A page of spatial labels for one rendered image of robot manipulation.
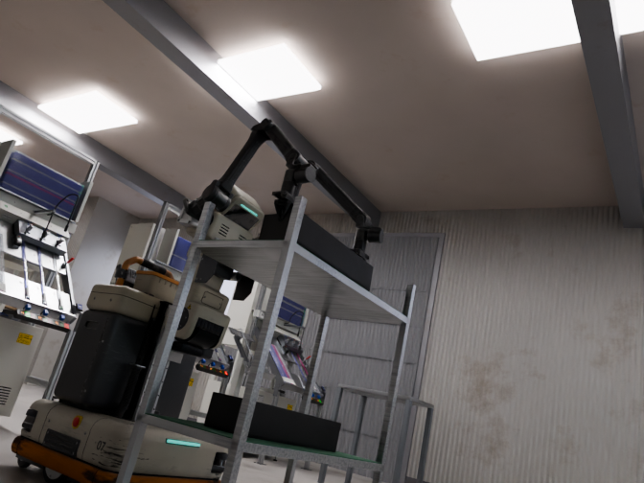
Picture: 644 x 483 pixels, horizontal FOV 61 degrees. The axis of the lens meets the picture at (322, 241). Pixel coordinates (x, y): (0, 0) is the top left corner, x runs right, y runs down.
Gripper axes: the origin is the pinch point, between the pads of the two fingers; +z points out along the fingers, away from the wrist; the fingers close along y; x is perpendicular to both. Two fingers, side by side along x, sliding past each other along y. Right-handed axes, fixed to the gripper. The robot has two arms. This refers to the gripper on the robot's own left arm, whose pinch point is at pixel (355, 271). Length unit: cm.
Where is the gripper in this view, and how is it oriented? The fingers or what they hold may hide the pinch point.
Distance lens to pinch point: 242.2
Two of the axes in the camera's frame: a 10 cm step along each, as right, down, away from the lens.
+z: -1.9, 9.3, -3.2
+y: 5.2, 3.7, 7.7
